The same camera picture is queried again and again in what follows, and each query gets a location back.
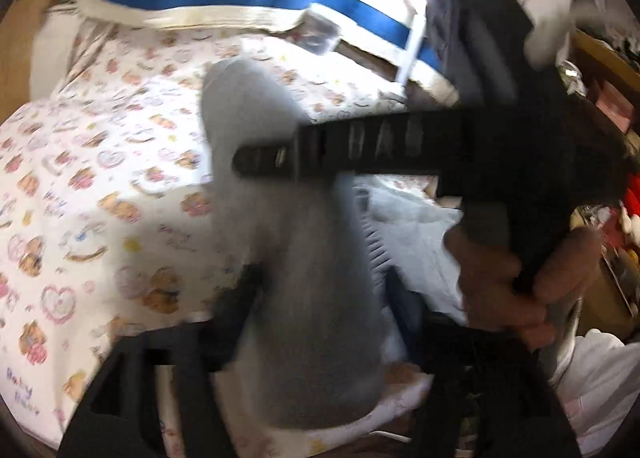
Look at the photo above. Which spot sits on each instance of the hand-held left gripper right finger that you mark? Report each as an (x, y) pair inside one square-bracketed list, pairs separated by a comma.
[(402, 308)]

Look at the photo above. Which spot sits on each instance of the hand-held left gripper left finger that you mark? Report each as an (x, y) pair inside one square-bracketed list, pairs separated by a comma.
[(235, 318)]

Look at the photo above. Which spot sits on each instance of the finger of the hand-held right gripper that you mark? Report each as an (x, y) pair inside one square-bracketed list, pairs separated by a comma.
[(267, 159)]

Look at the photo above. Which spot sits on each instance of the grey pants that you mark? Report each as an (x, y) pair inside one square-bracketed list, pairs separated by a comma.
[(280, 248)]

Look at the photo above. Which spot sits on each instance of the person's right hand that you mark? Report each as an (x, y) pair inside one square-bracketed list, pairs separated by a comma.
[(490, 293)]

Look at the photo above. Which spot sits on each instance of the white desk lamp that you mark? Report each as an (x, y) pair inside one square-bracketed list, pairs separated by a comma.
[(411, 53)]

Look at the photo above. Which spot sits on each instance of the wooden shelf unit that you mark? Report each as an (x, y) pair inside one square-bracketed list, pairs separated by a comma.
[(595, 51)]

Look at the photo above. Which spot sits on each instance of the clear plastic cup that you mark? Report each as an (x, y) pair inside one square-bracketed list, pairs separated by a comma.
[(317, 31)]

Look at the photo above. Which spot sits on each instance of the bear print blanket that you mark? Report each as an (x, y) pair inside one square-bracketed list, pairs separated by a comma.
[(100, 163)]

